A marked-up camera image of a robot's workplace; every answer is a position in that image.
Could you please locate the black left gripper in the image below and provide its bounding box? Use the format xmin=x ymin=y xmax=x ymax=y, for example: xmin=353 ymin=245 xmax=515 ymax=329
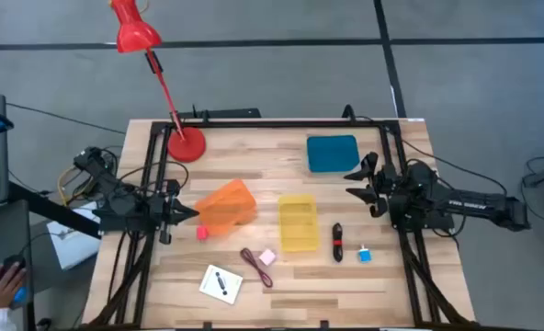
xmin=154 ymin=179 xmax=200 ymax=245

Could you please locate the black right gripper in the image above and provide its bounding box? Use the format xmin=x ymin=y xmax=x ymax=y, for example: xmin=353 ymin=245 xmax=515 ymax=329
xmin=343 ymin=152 xmax=410 ymax=219

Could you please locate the translucent orange plastic bin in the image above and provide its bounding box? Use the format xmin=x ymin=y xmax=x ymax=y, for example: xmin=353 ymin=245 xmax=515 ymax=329
xmin=194 ymin=178 xmax=258 ymax=237

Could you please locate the black cable with red strap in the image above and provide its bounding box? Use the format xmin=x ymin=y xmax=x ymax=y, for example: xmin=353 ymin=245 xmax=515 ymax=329
xmin=331 ymin=222 xmax=345 ymax=264

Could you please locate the purple braided cable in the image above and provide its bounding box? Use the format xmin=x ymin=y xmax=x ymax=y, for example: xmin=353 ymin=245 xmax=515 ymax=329
xmin=239 ymin=246 xmax=275 ymax=290

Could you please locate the light pink charger block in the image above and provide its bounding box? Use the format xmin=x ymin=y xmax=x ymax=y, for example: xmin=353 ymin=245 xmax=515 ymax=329
xmin=258 ymin=247 xmax=278 ymax=267

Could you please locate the blue plastic bin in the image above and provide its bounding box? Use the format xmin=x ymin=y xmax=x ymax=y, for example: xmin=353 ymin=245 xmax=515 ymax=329
xmin=305 ymin=133 xmax=362 ymax=175

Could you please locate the translucent yellow plastic bin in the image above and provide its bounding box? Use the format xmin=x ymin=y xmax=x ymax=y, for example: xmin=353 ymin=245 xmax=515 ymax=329
xmin=278 ymin=193 xmax=321 ymax=254

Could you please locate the red desk lamp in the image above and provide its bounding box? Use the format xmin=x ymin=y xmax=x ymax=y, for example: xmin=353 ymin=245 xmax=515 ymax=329
xmin=108 ymin=0 xmax=208 ymax=164

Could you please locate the black power strip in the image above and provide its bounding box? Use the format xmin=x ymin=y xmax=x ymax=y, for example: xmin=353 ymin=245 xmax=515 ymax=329
xmin=176 ymin=107 xmax=263 ymax=122

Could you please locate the white box beside table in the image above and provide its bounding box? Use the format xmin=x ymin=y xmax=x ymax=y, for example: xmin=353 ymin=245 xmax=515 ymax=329
xmin=46 ymin=200 xmax=101 ymax=271

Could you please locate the black computer mouse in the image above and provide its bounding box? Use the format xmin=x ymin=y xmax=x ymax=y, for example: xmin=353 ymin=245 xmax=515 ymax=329
xmin=0 ymin=254 xmax=28 ymax=310

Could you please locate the person's hand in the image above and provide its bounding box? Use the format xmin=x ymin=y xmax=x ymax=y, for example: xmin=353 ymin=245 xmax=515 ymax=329
xmin=0 ymin=262 xmax=28 ymax=314

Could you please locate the long black cable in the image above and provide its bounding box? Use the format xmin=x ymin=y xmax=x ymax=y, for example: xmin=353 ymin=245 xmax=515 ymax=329
xmin=400 ymin=137 xmax=509 ymax=197

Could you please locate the black aluminium table frame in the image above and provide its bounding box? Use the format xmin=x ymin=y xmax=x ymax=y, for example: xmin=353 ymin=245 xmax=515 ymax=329
xmin=85 ymin=118 xmax=478 ymax=330

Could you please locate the yellow cable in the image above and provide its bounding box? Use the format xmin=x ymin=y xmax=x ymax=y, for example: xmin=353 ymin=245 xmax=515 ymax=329
xmin=56 ymin=164 xmax=95 ymax=207

